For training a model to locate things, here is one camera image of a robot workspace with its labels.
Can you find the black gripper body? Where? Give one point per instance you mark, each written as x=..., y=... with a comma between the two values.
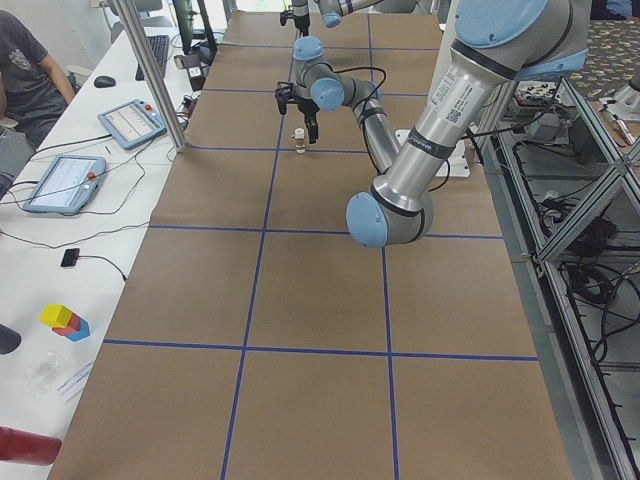
x=301, y=16
x=306, y=107

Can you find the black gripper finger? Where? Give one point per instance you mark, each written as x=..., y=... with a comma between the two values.
x=308, y=120
x=315, y=135

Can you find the white brass PPR valve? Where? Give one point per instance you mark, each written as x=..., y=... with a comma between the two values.
x=299, y=137

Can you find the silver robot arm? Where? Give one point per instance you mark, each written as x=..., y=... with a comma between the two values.
x=494, y=42
x=331, y=12

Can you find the black keyboard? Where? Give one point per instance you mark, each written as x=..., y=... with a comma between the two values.
x=159, y=46

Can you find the far blue teach pendant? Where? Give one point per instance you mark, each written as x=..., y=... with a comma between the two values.
x=133, y=123

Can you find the blue teach pendant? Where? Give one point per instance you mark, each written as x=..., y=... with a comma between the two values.
x=69, y=183
x=133, y=123

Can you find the black computer mouse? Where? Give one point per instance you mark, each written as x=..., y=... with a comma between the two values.
x=104, y=81

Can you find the near blue teach pendant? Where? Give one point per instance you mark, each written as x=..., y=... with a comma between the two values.
x=69, y=183

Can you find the small black box device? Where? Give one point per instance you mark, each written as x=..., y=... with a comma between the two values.
x=70, y=257

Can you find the seated person grey shirt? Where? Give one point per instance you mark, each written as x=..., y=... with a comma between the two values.
x=35, y=92

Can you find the blue toy block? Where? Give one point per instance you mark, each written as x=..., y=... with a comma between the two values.
x=82, y=333

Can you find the red toy block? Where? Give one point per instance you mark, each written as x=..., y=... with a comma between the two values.
x=73, y=326

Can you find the yellow toy block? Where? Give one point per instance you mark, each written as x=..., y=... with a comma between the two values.
x=56, y=316

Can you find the clear plastic bag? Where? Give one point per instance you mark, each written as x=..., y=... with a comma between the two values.
x=45, y=373

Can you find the red cylinder bottle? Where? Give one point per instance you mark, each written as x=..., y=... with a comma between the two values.
x=29, y=448

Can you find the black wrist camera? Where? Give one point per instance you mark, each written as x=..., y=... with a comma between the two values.
x=285, y=16
x=285, y=95

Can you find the aluminium frame post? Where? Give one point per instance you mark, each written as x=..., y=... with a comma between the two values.
x=130, y=19

